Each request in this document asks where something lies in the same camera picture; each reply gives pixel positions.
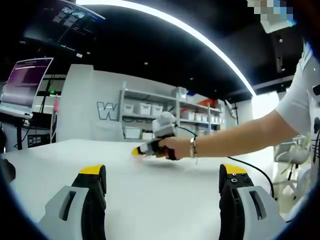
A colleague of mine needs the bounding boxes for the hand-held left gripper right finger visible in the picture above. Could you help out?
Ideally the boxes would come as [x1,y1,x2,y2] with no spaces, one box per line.
[218,163,287,240]

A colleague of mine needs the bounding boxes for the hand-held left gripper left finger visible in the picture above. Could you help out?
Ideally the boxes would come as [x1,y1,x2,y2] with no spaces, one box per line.
[37,164,108,240]

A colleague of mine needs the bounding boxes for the person's right hand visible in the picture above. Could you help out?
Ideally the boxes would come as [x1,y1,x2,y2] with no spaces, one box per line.
[160,136,194,160]

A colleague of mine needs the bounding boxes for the rows of white storage boxes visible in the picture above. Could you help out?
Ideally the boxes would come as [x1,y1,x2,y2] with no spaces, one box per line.
[123,102,225,140]

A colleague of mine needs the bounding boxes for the clear plastic bin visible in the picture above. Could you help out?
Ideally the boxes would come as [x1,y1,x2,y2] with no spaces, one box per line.
[172,86,188,101]

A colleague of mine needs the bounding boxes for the grey metal shelf rack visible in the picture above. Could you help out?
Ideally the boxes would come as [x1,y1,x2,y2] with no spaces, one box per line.
[120,81,227,141]

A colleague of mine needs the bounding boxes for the orange box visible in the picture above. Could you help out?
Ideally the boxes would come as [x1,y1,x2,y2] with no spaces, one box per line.
[198,98,216,108]

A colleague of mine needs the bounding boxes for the black tripod stand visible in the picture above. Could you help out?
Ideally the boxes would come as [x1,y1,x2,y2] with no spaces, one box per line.
[224,99,239,125]

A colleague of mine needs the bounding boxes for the white office chair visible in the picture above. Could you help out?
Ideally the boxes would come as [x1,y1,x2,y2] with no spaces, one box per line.
[273,136,313,201]

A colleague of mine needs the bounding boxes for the black chair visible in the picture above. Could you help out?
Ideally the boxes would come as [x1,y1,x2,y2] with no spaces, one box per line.
[0,157,17,185]

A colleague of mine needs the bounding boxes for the black box with labels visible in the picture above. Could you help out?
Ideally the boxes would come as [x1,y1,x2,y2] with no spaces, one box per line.
[27,134,51,149]

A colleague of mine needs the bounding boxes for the white desk with black legs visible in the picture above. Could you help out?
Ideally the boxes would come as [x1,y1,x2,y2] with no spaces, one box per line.
[0,117,55,151]

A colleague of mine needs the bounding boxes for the long ceiling light strip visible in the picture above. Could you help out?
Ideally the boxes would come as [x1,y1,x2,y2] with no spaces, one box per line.
[74,0,258,97]

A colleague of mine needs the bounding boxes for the curved computer monitor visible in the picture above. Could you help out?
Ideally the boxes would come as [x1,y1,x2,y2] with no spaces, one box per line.
[0,57,55,120]

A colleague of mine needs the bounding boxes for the dark hanging screen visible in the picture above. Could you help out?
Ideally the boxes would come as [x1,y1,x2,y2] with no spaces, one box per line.
[23,0,106,51]

